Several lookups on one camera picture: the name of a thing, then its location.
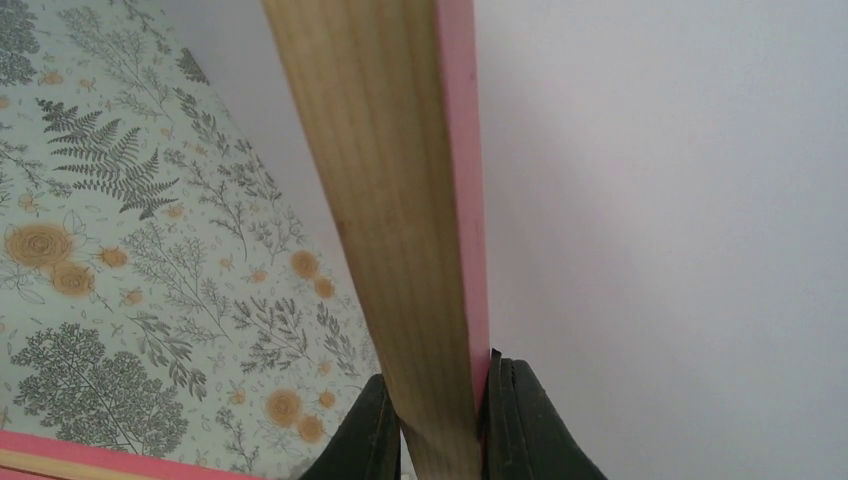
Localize floral patterned table mat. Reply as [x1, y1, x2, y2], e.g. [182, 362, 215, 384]
[1, 1, 378, 479]

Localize pink wooden picture frame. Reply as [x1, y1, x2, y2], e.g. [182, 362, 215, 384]
[0, 0, 492, 480]

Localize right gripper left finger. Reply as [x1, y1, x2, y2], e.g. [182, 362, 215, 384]
[301, 374, 401, 480]

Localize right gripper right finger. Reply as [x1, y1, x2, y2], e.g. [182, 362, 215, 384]
[482, 349, 606, 480]

